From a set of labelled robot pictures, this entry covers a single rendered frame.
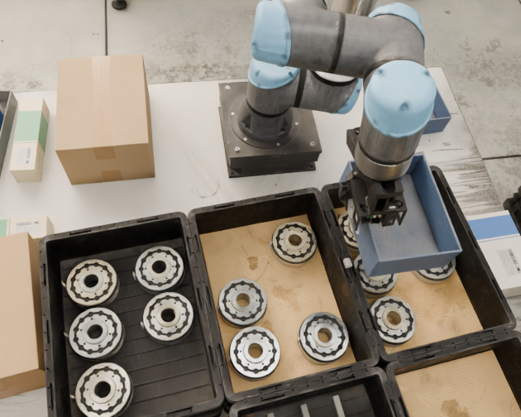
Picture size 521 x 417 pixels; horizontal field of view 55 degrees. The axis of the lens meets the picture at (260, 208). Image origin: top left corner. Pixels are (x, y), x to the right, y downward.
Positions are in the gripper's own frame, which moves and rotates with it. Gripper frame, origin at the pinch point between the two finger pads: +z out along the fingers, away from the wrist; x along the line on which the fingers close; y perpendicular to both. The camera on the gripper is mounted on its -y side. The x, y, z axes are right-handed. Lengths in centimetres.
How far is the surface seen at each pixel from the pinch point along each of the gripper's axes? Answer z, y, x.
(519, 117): 131, -105, 119
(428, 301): 31.8, 8.6, 17.3
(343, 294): 23.0, 7.2, -2.4
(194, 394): 24.4, 22.8, -34.8
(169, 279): 20.7, -0.3, -38.3
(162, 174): 36, -37, -43
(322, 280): 28.5, 1.7, -5.7
